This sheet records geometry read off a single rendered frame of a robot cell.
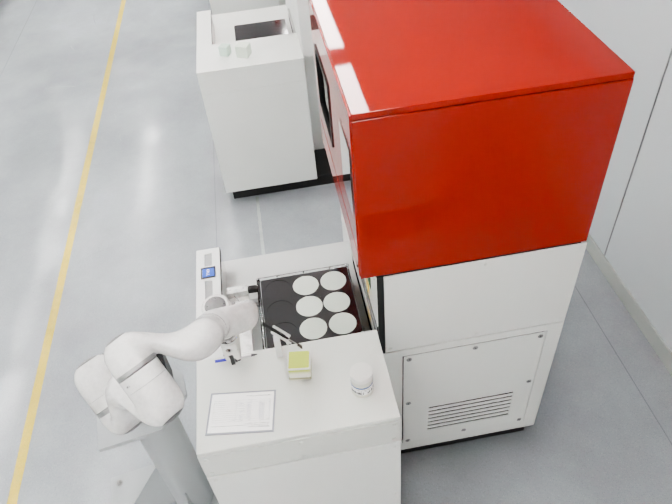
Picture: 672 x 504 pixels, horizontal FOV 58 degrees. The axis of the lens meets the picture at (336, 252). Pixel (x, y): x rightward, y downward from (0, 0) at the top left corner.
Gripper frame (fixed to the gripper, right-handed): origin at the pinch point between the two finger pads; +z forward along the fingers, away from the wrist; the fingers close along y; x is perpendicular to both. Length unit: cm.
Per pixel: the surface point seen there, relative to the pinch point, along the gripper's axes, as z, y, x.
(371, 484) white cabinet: 39, -38, -38
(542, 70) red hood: -79, 24, -96
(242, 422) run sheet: -0.4, -23.5, -0.7
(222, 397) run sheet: 1.2, -13.4, 5.2
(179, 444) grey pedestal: 45, -9, 30
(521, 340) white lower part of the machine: 25, -1, -103
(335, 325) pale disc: 12.3, 11.6, -35.2
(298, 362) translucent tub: -4.6, -8.9, -20.5
